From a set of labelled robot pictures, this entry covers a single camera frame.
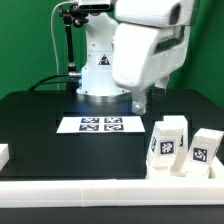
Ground white left barrier rail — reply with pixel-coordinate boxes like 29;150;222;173
0;144;9;171

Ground white right barrier rail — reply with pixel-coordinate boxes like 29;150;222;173
209;157;224;179

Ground white marker sheet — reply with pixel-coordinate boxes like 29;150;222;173
57;116;145;134

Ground white front barrier rail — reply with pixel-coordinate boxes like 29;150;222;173
0;179;224;208

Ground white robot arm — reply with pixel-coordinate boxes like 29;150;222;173
77;0;199;115

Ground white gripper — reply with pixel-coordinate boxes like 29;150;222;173
112;23;190;115

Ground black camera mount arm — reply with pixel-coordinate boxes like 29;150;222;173
59;5;88;95

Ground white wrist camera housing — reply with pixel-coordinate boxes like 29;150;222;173
115;0;195;28

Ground black cables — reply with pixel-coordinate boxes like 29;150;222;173
27;73;82;92

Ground white cable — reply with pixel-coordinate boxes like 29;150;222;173
50;0;79;90

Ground white barrier rail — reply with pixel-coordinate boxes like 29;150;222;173
209;157;224;179
0;144;9;171
0;179;224;208

